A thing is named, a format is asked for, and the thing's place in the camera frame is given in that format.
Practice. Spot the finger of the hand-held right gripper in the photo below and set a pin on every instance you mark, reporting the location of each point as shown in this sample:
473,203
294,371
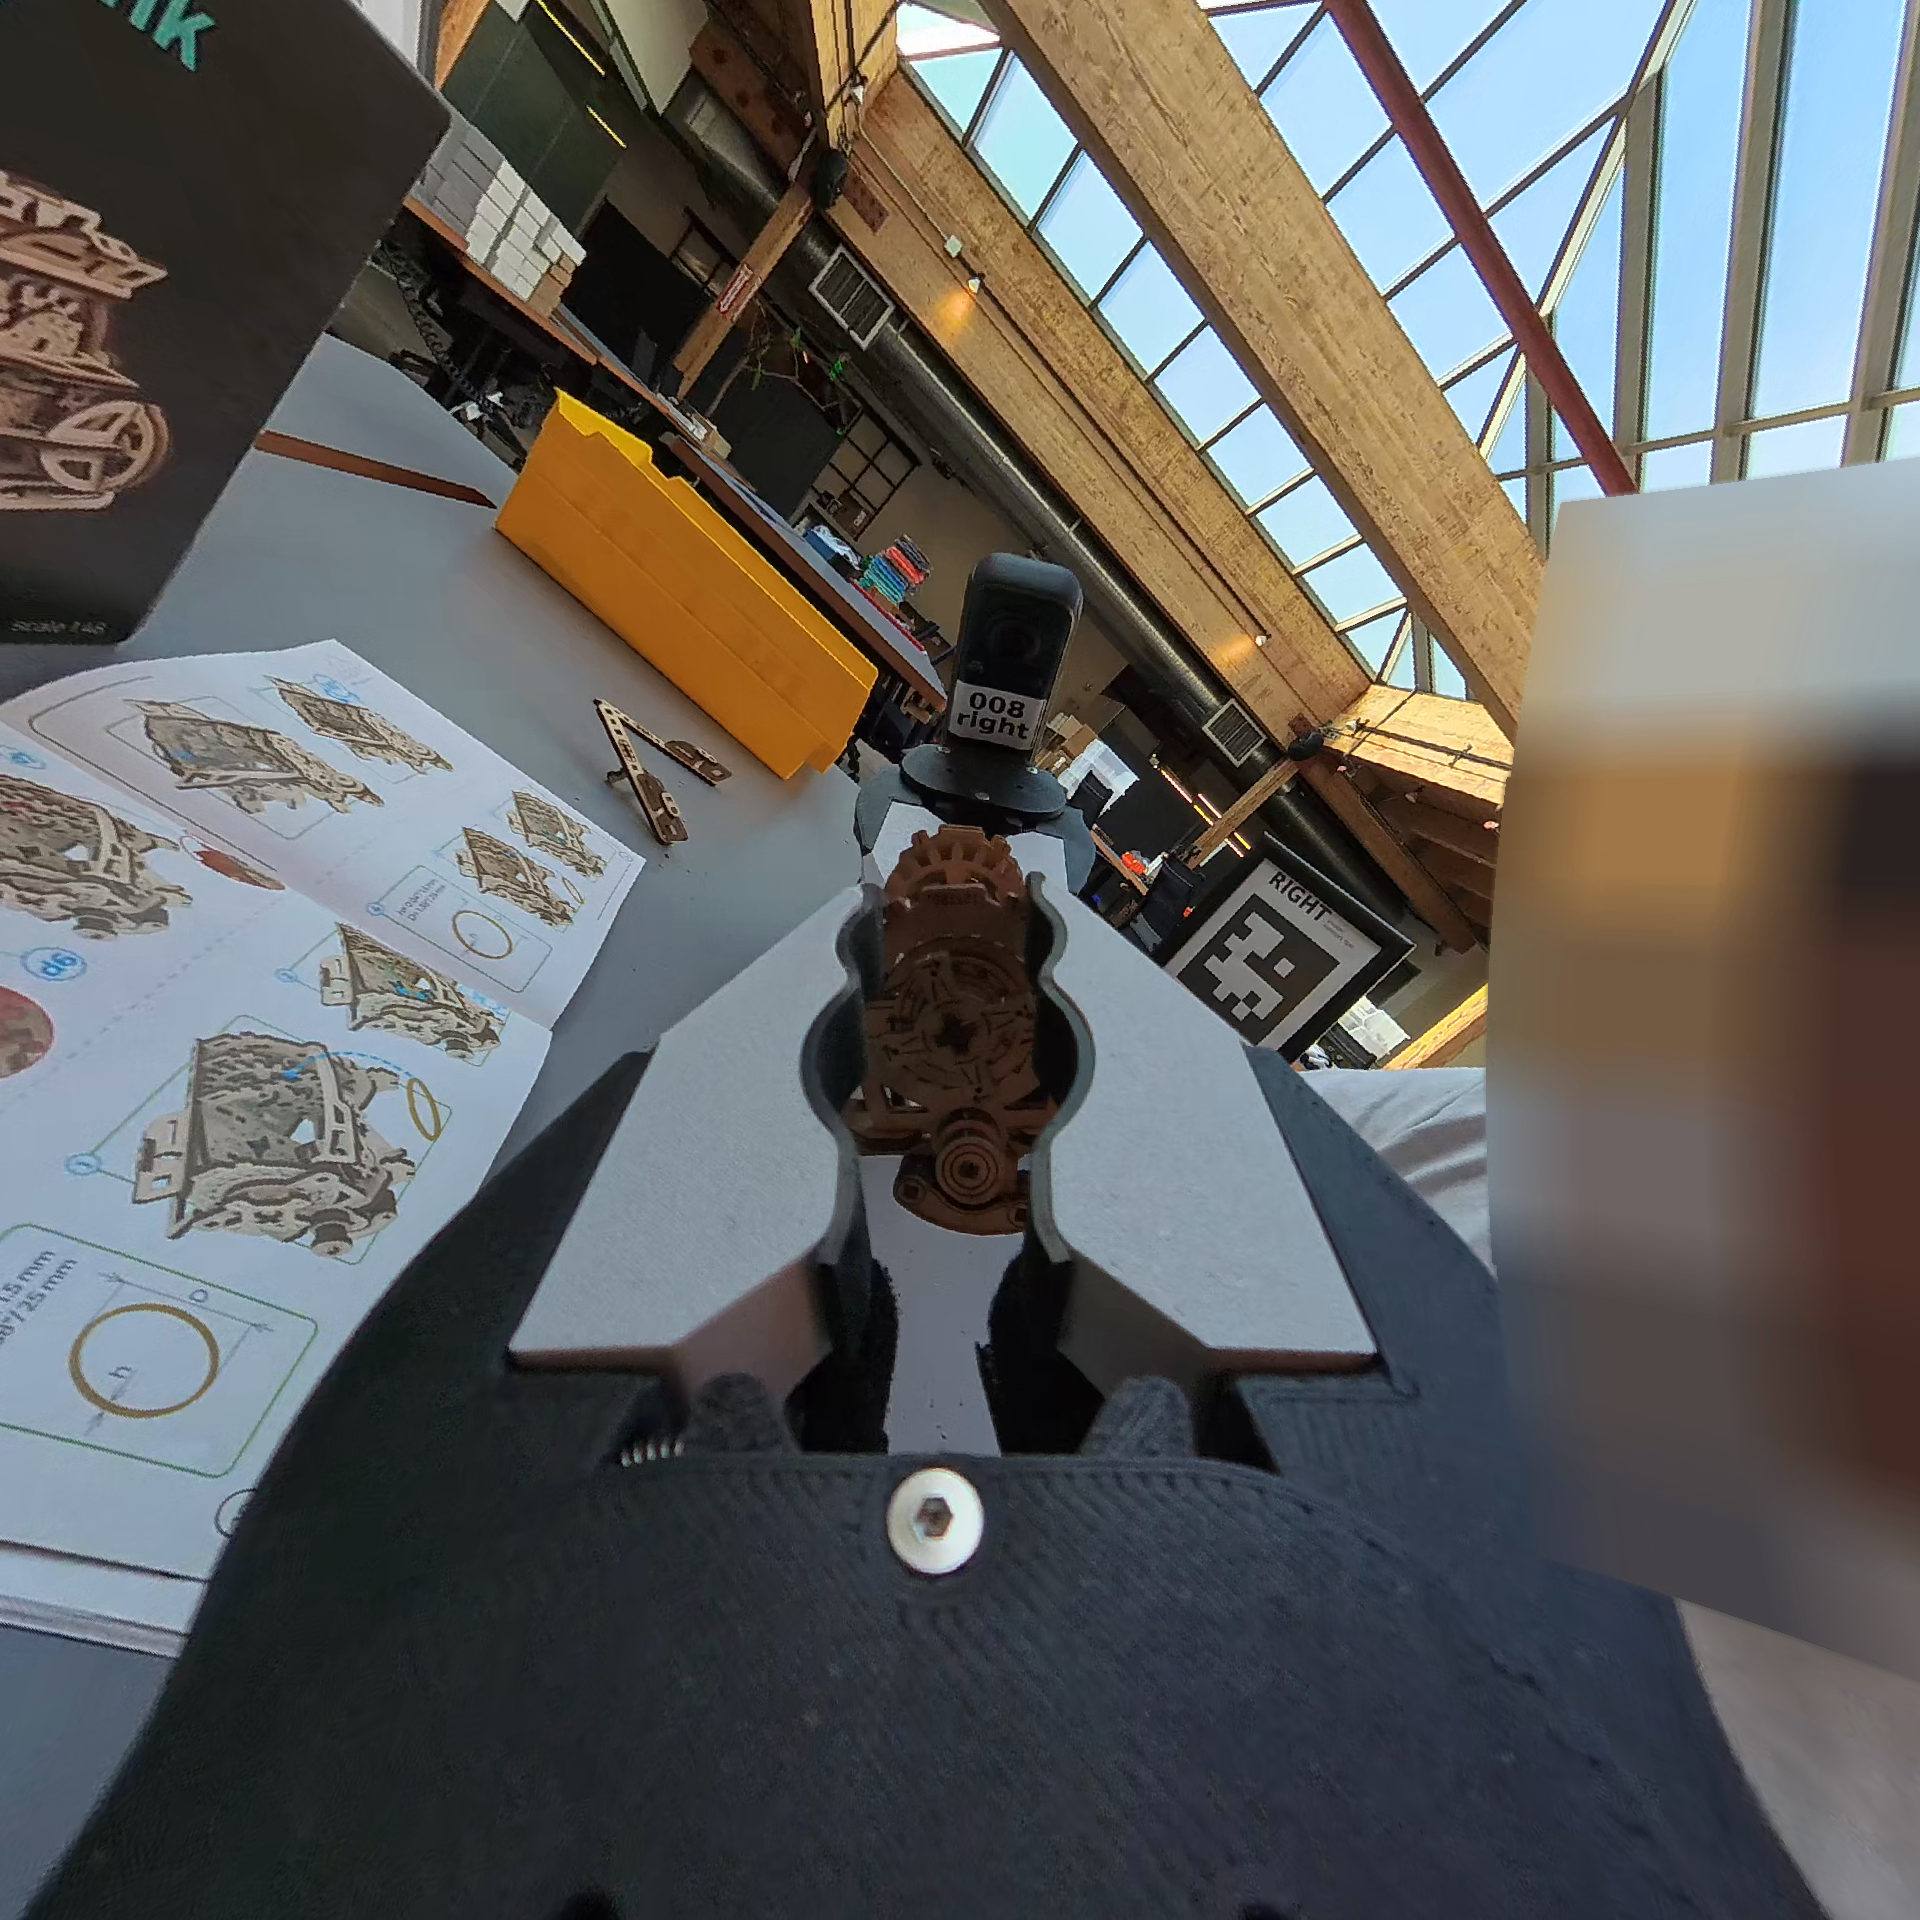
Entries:
888,843
1048,857

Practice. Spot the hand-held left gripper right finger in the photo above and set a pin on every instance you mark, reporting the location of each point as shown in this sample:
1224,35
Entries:
1201,1199

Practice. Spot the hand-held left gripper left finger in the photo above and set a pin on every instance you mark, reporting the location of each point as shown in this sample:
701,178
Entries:
707,1199

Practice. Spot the wooden mechanical model body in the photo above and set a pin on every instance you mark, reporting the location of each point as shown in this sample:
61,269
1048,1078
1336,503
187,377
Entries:
946,864

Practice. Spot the wooden gear plate assembly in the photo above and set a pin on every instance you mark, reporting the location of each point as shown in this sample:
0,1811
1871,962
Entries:
953,1036

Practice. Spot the grey desk with wooden edge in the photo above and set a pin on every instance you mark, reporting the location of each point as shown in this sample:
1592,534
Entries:
376,405

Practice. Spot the person's white clothing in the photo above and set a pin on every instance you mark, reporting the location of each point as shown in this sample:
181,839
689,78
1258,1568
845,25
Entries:
1396,1141

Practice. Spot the perforated wooden strip piece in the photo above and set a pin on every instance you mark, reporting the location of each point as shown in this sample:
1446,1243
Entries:
689,757
646,770

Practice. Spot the white vent grille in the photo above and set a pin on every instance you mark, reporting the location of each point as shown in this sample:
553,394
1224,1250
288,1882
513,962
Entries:
853,297
1233,728

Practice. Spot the stack of coloured bins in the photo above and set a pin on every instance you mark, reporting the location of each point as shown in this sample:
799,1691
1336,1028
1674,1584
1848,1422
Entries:
896,568

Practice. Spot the framed black white marker board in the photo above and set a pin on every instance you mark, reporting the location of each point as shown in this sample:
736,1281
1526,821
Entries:
1292,962

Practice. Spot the yellow plastic bin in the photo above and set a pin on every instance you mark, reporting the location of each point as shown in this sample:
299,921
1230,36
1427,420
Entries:
675,598

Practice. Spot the open instruction booklet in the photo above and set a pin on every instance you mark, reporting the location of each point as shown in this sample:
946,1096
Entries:
303,973

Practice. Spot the stack of white boxes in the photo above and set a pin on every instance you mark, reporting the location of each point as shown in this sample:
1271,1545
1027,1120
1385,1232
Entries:
503,225

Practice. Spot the black puzzle kit box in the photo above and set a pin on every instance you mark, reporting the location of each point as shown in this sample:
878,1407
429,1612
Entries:
181,225

